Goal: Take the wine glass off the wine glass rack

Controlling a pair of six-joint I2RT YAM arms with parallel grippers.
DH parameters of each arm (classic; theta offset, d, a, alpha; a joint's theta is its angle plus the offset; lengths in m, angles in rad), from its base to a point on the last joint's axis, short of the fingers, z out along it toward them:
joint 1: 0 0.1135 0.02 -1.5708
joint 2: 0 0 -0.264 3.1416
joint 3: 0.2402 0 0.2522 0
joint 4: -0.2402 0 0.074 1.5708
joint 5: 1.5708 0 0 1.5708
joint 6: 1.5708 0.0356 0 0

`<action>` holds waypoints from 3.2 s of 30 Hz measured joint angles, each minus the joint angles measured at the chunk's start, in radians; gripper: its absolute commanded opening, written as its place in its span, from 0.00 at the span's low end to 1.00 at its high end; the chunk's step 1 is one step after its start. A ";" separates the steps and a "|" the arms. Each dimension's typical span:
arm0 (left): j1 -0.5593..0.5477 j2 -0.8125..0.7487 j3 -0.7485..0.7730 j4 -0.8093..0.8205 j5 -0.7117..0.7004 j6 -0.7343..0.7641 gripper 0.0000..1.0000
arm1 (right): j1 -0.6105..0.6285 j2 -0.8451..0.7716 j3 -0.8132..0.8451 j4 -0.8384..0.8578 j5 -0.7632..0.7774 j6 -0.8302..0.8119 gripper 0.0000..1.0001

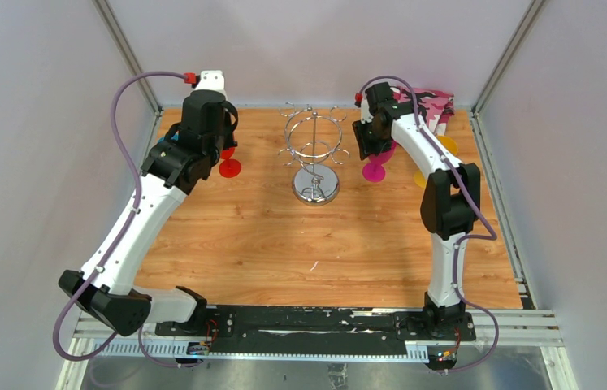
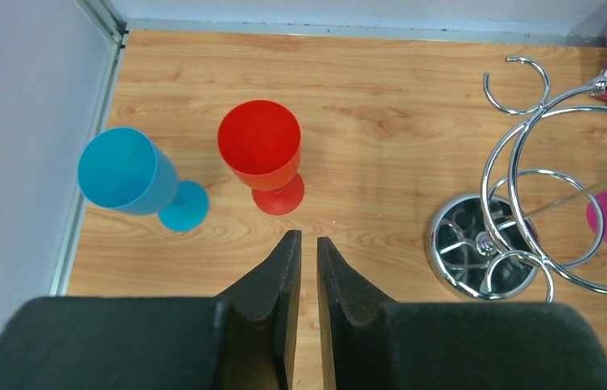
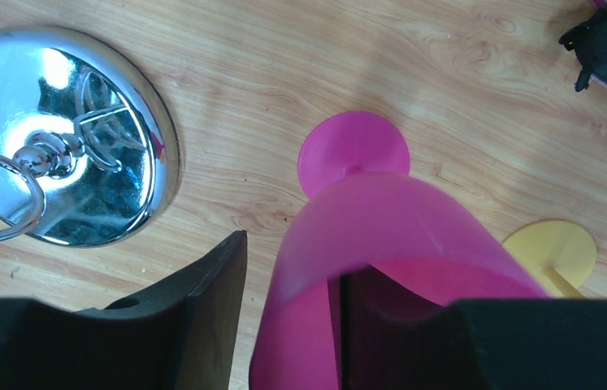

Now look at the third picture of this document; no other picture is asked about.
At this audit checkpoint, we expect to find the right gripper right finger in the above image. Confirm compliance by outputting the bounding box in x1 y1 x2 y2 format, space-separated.
340 268 607 389

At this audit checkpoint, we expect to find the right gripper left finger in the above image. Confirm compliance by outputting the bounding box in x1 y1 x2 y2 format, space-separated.
0 231 248 389

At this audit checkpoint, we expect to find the pink plastic wine glass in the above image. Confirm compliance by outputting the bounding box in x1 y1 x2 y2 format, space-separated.
249 111 544 389

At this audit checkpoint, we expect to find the yellow plastic wine glass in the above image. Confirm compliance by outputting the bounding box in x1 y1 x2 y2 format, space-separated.
502 219 597 299

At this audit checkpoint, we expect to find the chrome wire glass rack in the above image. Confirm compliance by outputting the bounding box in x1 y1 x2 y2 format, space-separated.
0 26 180 248

